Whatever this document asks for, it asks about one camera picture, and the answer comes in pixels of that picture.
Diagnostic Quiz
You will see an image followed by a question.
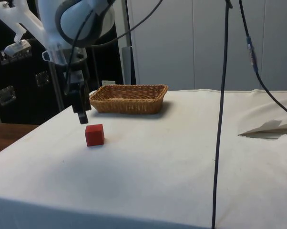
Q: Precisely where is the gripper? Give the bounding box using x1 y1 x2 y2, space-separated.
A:
67 68 92 125

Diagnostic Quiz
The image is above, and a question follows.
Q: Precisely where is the black cabinet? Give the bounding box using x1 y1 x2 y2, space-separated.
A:
0 0 126 125

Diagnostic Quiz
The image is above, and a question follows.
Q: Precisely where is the wicker basket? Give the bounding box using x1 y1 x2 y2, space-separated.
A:
89 83 169 115

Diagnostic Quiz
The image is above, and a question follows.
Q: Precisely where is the red cube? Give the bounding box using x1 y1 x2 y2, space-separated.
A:
85 124 105 147

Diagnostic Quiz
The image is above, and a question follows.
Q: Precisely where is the white plastic bracket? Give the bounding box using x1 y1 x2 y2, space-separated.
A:
0 0 44 46

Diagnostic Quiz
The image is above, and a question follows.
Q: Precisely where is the pale grey locker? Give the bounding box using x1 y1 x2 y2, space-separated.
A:
193 0 267 91
266 0 287 91
135 0 194 91

